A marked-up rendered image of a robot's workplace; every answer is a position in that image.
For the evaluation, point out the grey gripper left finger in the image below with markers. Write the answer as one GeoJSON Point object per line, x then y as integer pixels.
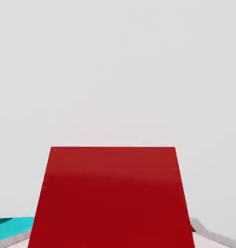
{"type": "Point", "coordinates": [11, 243]}

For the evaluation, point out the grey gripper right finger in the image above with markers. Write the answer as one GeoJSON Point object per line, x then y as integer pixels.
{"type": "Point", "coordinates": [210, 240]}

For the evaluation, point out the small red cube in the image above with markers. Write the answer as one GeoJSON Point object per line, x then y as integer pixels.
{"type": "Point", "coordinates": [112, 203]}

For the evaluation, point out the small cyan cube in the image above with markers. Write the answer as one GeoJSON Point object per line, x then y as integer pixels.
{"type": "Point", "coordinates": [15, 227]}

